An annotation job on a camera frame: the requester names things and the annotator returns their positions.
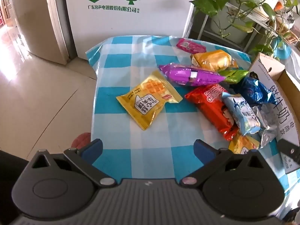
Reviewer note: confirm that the white refrigerator green tree print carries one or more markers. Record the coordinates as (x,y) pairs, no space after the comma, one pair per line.
(152,23)

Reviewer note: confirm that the pink snack packet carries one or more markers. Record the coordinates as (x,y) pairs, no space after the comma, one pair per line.
(189,45)

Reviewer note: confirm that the grey refrigerator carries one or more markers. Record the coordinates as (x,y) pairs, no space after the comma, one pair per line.
(35,16)

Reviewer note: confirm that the silver snack packet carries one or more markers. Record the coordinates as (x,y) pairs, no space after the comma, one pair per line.
(267,121)

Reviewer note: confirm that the green pothos plant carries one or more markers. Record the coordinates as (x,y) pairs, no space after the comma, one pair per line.
(211,0)

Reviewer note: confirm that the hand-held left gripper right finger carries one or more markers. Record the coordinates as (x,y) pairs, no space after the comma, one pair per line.
(204,149)

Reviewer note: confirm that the purple snack packet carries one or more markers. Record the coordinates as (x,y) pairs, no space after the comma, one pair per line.
(187,75)

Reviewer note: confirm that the small yellow snack packet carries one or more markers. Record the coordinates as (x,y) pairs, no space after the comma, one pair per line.
(243,145)

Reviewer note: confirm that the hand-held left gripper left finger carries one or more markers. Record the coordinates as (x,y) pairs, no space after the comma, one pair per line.
(93,148)

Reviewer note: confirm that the orange golden snack packet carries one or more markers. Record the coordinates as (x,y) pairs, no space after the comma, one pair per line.
(211,59)

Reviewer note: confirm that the green snack packet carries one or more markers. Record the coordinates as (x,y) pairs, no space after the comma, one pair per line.
(234,76)

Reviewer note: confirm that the large white plant pot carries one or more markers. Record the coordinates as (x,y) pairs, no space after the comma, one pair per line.
(234,30)

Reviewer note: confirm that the wicker basket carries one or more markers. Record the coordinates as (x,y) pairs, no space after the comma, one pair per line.
(293,36)

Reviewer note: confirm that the dark blue snack packet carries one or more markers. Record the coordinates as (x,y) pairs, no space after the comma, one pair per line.
(253,91)

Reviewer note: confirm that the white metal plant stand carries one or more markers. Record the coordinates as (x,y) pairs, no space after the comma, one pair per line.
(255,16)

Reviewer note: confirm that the red snack packet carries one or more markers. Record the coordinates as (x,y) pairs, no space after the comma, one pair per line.
(211,107)

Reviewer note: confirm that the blue white checkered tablecloth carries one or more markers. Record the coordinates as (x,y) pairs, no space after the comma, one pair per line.
(140,58)

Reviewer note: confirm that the cardboard box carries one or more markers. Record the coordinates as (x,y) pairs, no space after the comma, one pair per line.
(269,66)

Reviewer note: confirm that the light blue white snack packet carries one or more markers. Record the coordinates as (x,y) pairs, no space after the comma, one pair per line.
(241,112)

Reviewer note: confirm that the yellow waffle snack packet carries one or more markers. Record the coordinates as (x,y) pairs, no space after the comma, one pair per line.
(145,98)

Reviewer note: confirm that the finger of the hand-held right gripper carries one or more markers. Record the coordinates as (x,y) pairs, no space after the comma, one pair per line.
(289,151)

